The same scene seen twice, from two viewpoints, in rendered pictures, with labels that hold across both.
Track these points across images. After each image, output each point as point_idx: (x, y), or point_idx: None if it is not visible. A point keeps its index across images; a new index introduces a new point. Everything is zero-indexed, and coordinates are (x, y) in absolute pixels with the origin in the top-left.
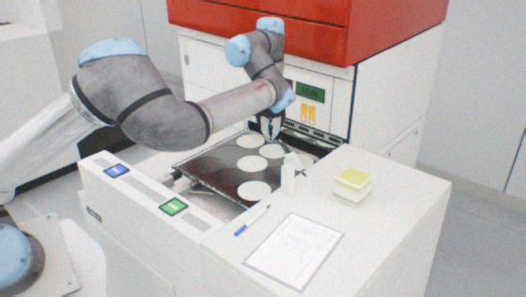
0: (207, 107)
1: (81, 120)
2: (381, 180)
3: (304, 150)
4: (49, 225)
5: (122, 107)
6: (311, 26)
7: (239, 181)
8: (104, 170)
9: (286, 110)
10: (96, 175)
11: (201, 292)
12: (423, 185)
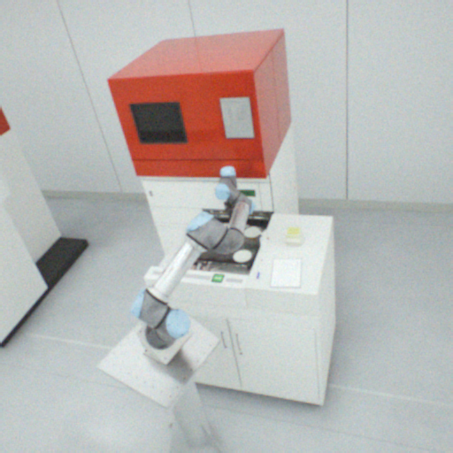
0: (237, 227)
1: (197, 253)
2: (303, 227)
3: (249, 224)
4: None
5: (217, 241)
6: (241, 163)
7: (231, 254)
8: None
9: None
10: None
11: (247, 311)
12: (321, 222)
